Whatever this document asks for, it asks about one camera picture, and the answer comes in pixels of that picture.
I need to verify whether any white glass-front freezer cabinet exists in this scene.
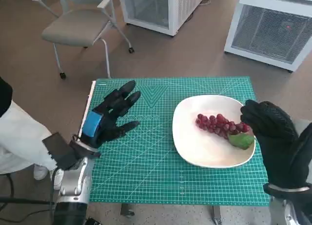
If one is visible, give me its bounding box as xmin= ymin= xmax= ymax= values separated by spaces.
xmin=118 ymin=0 xmax=210 ymax=37
xmin=223 ymin=0 xmax=312 ymax=73

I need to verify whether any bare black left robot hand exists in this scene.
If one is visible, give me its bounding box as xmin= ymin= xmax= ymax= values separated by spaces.
xmin=79 ymin=80 xmax=142 ymax=148

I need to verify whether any grey chair white frame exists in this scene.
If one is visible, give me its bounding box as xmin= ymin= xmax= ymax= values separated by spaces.
xmin=32 ymin=0 xmax=135 ymax=80

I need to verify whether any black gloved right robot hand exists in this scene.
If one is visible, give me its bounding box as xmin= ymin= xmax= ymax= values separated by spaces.
xmin=240 ymin=100 xmax=312 ymax=186

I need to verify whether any metal table bracket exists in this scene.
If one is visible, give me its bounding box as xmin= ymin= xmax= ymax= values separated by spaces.
xmin=120 ymin=202 xmax=135 ymax=217
xmin=211 ymin=205 xmax=223 ymax=225

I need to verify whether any red toy grape bunch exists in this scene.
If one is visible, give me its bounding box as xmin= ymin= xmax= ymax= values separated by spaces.
xmin=195 ymin=113 xmax=255 ymax=150

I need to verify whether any white plate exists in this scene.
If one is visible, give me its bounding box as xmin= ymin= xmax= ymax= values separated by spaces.
xmin=172 ymin=94 xmax=256 ymax=168

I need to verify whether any black floor cable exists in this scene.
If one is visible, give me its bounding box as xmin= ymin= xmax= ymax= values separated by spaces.
xmin=0 ymin=173 xmax=15 ymax=199

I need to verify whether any person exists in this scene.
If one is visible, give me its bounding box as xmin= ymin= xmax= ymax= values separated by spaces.
xmin=0 ymin=76 xmax=65 ymax=190

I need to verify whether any green cutting mat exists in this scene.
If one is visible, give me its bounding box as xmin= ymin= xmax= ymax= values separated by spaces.
xmin=85 ymin=76 xmax=271 ymax=206

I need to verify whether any black stand leg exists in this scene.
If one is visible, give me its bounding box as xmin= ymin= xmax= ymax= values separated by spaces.
xmin=0 ymin=197 xmax=56 ymax=205

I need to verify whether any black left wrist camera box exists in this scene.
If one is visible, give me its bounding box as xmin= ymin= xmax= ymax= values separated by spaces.
xmin=42 ymin=132 xmax=77 ymax=171

